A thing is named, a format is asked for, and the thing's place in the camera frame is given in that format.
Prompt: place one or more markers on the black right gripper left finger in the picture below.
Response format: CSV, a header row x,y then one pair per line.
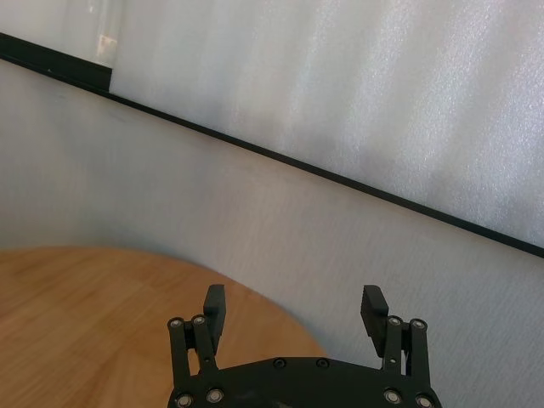
x,y
212,327

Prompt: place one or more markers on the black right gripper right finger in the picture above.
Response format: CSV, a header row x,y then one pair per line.
x,y
376,327

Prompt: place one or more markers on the black wall rail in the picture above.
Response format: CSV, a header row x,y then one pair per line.
x,y
64,66

